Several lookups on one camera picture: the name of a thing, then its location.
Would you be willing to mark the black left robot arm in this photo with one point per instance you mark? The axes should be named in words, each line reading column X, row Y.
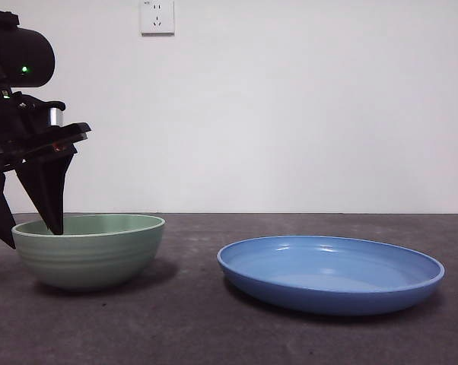
column 27, row 49

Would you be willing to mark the white wall socket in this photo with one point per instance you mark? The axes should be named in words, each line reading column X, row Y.
column 157, row 23

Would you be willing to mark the blue round plate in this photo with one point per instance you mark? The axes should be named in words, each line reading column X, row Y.
column 328, row 296

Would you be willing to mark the pale green ribbed bowl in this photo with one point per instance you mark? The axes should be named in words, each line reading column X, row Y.
column 92, row 266

